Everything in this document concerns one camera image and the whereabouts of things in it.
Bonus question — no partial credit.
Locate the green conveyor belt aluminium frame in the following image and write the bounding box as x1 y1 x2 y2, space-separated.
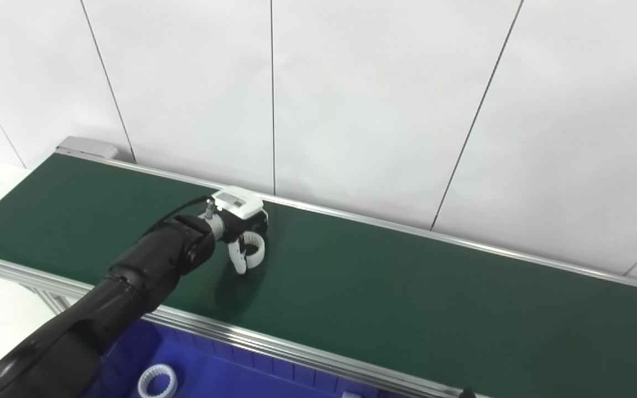
0 149 637 398

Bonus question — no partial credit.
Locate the white toothed ring part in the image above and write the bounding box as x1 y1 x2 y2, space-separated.
138 364 178 398
239 232 267 270

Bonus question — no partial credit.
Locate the grey conveyor end cover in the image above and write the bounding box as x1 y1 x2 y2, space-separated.
55 137 120 161

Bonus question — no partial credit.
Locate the aluminium conveyor support leg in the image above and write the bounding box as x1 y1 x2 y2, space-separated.
0 260 84 318

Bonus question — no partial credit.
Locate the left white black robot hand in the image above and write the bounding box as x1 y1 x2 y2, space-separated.
211 187 270 275

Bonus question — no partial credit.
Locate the blue bin with white parts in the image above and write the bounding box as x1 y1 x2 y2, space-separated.
83 318 463 398

